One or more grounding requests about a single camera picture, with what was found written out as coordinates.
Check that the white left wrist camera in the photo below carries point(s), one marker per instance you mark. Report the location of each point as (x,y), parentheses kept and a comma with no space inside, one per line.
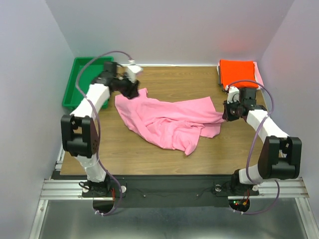
(132,70)

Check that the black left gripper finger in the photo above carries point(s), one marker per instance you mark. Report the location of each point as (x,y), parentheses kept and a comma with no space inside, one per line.
(134,91)
(128,93)

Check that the green plastic tray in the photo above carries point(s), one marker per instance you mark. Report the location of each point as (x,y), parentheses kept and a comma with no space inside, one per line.
(72,97)

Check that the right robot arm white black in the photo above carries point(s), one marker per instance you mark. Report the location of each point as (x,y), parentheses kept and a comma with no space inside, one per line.
(280,157)

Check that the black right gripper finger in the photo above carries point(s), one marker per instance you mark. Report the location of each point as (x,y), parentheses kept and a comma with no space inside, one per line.
(226,106)
(225,116)

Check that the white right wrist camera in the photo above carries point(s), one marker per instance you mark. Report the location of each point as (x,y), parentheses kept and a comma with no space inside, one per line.
(233,95)

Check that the folded light pink t shirt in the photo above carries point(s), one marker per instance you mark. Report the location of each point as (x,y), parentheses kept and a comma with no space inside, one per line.
(257,74)

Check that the aluminium frame rail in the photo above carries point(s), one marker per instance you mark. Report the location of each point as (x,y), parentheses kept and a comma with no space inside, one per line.
(70,190)

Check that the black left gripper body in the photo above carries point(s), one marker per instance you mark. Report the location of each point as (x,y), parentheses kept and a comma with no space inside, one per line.
(123,84)

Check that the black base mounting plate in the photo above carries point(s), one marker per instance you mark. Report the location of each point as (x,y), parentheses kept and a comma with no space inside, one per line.
(133,200)

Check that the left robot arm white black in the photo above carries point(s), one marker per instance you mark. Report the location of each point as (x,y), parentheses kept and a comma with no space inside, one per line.
(81,130)

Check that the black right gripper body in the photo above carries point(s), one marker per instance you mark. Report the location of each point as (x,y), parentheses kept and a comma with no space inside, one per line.
(233,109)

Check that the folded orange t shirt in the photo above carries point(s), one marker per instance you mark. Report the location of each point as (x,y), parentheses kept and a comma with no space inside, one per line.
(231,71)

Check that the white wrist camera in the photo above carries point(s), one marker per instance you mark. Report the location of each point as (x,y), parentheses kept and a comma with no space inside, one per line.
(233,95)
(132,70)

